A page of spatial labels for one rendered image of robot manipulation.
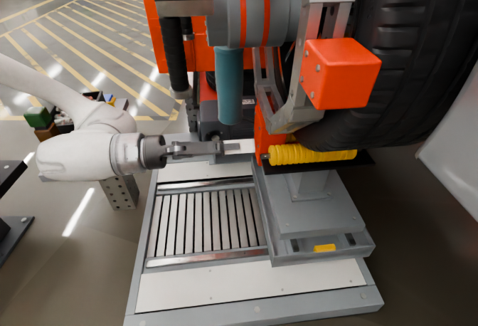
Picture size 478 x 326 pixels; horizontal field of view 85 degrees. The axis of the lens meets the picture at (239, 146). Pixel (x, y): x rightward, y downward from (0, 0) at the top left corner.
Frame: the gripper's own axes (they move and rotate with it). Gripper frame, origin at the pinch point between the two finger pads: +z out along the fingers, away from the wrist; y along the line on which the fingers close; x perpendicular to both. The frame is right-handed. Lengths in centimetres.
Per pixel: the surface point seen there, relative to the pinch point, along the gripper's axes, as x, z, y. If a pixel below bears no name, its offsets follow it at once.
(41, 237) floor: -29, -82, -61
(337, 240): -34, 36, -35
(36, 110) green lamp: 13, -49, -10
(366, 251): -38, 45, -33
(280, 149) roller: -0.8, 12.5, -13.0
